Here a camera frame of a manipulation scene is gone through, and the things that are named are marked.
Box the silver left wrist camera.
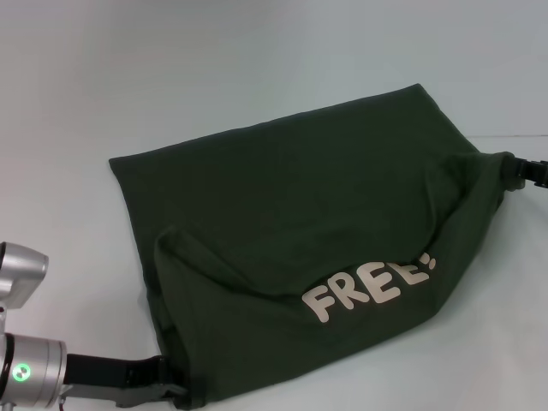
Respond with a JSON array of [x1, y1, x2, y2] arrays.
[[0, 241, 50, 314]]

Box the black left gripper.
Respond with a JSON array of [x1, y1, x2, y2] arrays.
[[63, 352, 190, 408]]

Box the dark green shirt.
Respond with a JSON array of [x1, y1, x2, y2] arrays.
[[107, 83, 527, 411]]

